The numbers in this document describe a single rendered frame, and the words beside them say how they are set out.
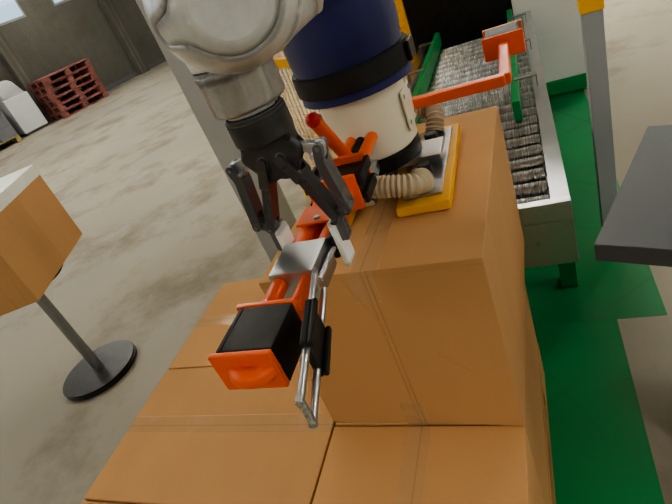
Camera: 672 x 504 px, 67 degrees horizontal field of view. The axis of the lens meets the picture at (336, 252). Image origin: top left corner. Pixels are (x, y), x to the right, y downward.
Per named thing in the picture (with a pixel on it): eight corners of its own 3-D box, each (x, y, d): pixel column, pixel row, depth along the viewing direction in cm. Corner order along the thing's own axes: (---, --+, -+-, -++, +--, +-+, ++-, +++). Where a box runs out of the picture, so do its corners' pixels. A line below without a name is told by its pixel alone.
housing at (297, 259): (295, 269, 71) (282, 243, 69) (340, 263, 68) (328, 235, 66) (279, 303, 65) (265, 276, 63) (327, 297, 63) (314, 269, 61)
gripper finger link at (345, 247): (332, 211, 67) (337, 210, 67) (351, 253, 70) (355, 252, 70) (326, 224, 65) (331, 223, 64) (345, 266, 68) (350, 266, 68)
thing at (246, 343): (256, 334, 61) (237, 303, 59) (311, 329, 58) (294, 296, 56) (228, 390, 55) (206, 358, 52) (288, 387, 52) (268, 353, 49)
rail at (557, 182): (526, 43, 329) (521, 12, 320) (535, 40, 327) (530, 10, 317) (559, 256, 151) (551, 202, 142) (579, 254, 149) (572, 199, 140)
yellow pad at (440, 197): (418, 139, 119) (412, 120, 117) (461, 129, 115) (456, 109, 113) (397, 218, 93) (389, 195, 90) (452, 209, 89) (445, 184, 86)
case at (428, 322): (388, 257, 157) (344, 140, 137) (524, 241, 141) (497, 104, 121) (333, 422, 112) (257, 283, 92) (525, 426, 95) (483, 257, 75)
